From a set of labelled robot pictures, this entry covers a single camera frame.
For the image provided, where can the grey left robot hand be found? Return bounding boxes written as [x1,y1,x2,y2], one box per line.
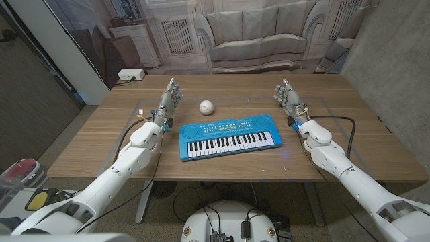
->
[153,77,184,128]

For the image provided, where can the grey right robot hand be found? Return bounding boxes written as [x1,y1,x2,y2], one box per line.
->
[273,78,310,126]

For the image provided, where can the blue toy keyboard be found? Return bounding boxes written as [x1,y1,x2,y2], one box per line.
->
[178,114,283,162]

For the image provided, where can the white baseball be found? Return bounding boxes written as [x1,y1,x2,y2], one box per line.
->
[199,99,215,116]

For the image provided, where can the white power strip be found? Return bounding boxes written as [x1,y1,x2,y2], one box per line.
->
[117,68,146,81]

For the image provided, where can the printed living room backdrop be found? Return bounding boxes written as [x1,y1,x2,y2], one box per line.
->
[43,0,380,90]

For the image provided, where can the black round floor object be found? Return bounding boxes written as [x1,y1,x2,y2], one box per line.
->
[150,180,178,199]

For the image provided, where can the white table leg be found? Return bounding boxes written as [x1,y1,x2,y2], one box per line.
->
[134,180,154,225]
[302,181,326,228]

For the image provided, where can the white pillar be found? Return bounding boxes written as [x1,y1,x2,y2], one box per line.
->
[6,0,110,106]

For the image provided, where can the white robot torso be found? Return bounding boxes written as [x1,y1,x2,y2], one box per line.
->
[180,200,280,242]

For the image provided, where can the clear container with red contents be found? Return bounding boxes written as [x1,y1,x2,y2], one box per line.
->
[0,157,48,189]

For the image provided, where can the yellow black foot pedal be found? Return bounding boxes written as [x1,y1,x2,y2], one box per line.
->
[25,188,60,212]

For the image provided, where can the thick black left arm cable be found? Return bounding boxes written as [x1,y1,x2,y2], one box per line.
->
[113,117,152,163]

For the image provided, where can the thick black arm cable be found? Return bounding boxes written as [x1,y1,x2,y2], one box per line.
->
[308,115,356,161]
[113,117,152,163]

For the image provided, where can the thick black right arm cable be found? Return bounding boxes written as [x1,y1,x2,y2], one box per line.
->
[308,115,356,161]

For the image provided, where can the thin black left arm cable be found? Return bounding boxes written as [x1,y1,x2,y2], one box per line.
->
[75,130,165,235]

